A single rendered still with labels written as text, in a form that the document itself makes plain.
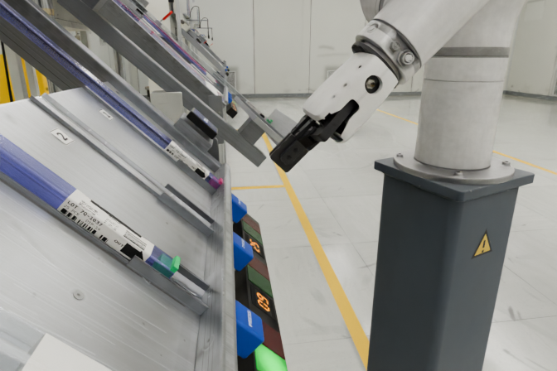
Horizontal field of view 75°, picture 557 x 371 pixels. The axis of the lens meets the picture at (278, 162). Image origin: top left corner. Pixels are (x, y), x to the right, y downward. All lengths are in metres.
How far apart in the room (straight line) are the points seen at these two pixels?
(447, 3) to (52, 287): 0.43
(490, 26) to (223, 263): 0.50
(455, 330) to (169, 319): 0.59
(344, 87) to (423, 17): 0.11
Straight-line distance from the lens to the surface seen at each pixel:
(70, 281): 0.22
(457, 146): 0.63
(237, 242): 0.37
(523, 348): 1.50
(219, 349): 0.22
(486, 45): 0.62
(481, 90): 0.63
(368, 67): 0.43
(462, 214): 0.62
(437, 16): 0.46
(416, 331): 0.75
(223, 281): 0.27
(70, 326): 0.20
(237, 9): 7.99
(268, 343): 0.34
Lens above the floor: 0.89
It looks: 16 degrees down
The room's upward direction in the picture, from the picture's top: straight up
